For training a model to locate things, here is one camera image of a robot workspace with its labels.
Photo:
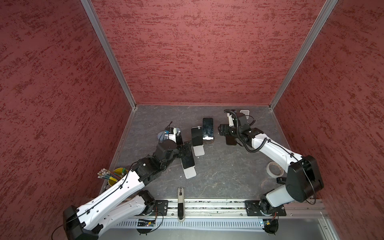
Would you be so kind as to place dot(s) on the yellow cup with pens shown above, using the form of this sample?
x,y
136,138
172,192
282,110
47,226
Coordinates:
x,y
112,177

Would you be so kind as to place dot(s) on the roll of tape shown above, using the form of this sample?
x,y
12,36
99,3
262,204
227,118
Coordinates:
x,y
274,170

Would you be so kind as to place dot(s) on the grey oval pad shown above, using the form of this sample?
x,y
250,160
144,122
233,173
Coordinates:
x,y
160,135

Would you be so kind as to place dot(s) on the aluminium rail frame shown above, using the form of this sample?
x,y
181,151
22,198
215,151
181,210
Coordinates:
x,y
194,208

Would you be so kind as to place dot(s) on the black phone on wooden stand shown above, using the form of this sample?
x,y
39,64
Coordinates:
x,y
208,129

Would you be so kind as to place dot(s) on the purple edged phone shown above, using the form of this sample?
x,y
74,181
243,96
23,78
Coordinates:
x,y
179,139

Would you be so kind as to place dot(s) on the black phone with sticker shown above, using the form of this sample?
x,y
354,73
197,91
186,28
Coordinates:
x,y
231,141

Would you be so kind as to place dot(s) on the black phone stand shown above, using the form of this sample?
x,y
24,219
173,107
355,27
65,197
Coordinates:
x,y
197,136

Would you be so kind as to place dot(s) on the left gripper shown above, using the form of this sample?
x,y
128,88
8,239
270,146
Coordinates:
x,y
180,149

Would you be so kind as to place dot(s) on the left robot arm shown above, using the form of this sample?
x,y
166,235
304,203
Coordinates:
x,y
126,198

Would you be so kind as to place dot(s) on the white phone stand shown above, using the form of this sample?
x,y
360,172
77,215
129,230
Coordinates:
x,y
246,113
199,150
190,172

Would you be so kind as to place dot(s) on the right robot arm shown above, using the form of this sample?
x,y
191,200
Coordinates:
x,y
303,180

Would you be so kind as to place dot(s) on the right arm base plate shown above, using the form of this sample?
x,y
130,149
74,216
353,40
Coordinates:
x,y
263,209

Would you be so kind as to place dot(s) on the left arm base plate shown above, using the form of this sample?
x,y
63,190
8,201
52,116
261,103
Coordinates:
x,y
160,208

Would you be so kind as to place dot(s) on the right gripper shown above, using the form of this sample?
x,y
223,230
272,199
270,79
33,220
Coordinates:
x,y
224,128

